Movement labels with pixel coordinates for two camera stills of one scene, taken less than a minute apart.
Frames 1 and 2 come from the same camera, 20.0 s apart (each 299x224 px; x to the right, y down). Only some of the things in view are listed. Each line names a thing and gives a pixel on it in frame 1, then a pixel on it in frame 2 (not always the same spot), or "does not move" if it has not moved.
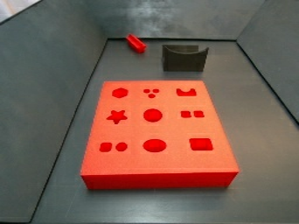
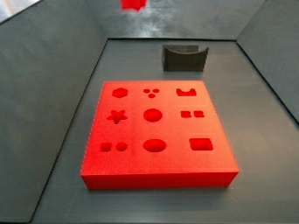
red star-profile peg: x=134 y=44 → x=134 y=4
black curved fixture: x=182 y=58 does not move
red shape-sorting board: x=156 y=137 does not move
